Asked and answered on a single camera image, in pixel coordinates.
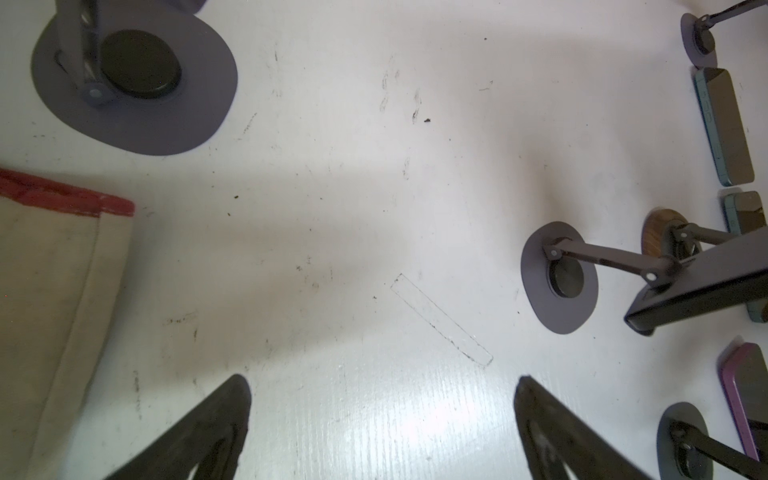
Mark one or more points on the grey phone stand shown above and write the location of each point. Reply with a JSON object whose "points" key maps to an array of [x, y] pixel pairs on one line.
{"points": [[686, 451], [699, 42], [148, 77], [558, 270]]}

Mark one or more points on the beige work glove red cuff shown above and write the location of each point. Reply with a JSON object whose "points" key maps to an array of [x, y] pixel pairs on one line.
{"points": [[63, 254]]}

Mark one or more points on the wooden base phone stand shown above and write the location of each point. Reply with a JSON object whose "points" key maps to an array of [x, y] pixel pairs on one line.
{"points": [[666, 232]]}

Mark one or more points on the black smartphone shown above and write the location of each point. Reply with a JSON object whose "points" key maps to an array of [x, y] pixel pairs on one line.
{"points": [[743, 375], [724, 127], [730, 274]]}

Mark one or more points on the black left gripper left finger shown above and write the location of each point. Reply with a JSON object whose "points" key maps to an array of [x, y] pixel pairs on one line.
{"points": [[205, 444]]}

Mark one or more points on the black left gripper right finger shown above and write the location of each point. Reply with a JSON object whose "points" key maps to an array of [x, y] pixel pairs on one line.
{"points": [[558, 444]]}

